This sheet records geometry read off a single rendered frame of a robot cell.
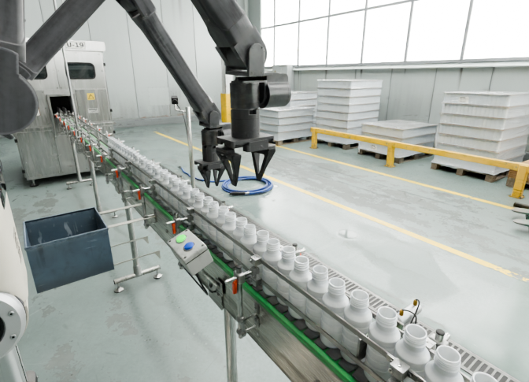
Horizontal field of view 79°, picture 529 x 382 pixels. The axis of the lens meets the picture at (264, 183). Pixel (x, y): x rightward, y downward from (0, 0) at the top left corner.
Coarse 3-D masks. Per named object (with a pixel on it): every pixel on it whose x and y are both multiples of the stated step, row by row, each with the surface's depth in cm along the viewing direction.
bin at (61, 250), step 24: (72, 216) 165; (96, 216) 169; (24, 240) 136; (48, 240) 162; (72, 240) 140; (96, 240) 146; (48, 264) 137; (72, 264) 142; (96, 264) 149; (48, 288) 139
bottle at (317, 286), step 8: (320, 272) 80; (312, 280) 79; (320, 280) 77; (312, 288) 78; (320, 288) 77; (320, 296) 77; (312, 304) 78; (312, 312) 79; (320, 312) 78; (312, 320) 80; (320, 320) 79; (312, 328) 80
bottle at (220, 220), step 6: (222, 210) 112; (228, 210) 114; (222, 216) 113; (216, 222) 114; (222, 222) 113; (216, 234) 115; (216, 240) 117; (222, 240) 115; (222, 246) 116; (222, 252) 117
